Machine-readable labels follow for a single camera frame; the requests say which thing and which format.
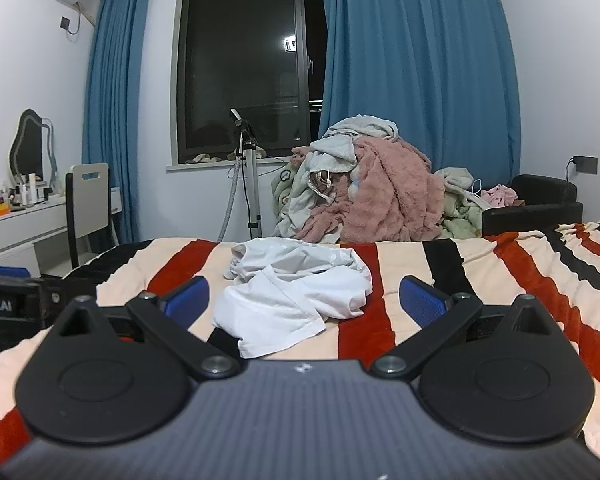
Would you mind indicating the white dressing table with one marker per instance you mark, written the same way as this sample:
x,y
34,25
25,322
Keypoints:
x,y
25,230

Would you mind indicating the pink fleece blanket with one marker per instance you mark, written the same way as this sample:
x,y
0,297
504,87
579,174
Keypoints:
x,y
380,195

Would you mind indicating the wavy vanity mirror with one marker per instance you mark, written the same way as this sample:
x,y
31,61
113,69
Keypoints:
x,y
30,145

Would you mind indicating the grey wall socket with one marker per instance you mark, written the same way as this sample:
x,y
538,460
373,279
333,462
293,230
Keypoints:
x,y
65,23

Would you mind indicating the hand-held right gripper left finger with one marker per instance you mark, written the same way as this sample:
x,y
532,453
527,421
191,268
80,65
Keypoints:
x,y
190,296

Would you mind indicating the narrow blue curtain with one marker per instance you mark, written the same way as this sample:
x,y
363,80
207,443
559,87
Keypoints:
x,y
112,110

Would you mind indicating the beige sock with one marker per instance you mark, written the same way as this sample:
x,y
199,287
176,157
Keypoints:
x,y
202,158

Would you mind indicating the dark window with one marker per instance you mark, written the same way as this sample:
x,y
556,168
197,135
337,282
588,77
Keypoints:
x,y
240,60

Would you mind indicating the white t-shirt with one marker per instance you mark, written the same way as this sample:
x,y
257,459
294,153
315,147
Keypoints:
x,y
300,290

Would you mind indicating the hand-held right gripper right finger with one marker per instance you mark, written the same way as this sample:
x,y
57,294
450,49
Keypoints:
x,y
422,297

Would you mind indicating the group of cosmetic bottles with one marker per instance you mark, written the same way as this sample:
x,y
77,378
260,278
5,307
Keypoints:
x,y
30,190

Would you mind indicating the white and black chair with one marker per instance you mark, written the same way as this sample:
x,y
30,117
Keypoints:
x,y
90,200

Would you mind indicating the light grey hoodie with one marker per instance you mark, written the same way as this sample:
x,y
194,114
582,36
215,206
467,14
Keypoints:
x,y
335,152

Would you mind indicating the black bag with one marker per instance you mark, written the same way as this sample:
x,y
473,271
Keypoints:
x,y
540,205

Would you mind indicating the black wall socket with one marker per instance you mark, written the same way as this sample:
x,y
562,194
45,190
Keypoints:
x,y
585,164

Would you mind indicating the wide blue curtain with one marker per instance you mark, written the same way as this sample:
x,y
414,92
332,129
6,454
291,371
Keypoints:
x,y
420,60

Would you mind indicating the garment steamer stand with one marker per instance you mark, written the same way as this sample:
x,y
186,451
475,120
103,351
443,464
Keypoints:
x,y
250,180

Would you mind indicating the striped fleece blanket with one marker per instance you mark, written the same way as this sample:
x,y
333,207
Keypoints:
x,y
505,270

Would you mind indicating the small pink garment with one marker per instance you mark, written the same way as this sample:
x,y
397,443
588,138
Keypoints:
x,y
500,195

